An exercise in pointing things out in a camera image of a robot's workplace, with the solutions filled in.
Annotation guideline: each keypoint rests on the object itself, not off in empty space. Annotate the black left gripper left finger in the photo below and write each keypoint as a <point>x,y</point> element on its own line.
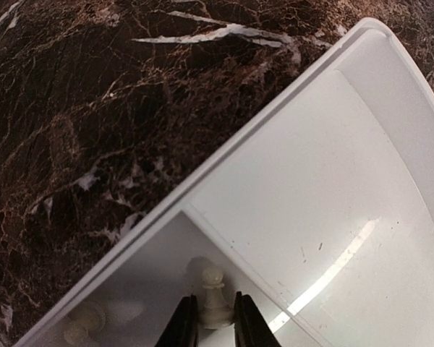
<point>182,328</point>

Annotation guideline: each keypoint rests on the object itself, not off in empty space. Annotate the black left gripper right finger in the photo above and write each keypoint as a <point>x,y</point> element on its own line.
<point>250,328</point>

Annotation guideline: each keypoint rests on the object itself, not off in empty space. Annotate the white plastic parts tray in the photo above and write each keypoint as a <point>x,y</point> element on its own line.
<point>321,208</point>

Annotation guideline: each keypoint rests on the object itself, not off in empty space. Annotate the pile of white chess pieces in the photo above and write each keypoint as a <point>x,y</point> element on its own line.
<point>84,320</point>

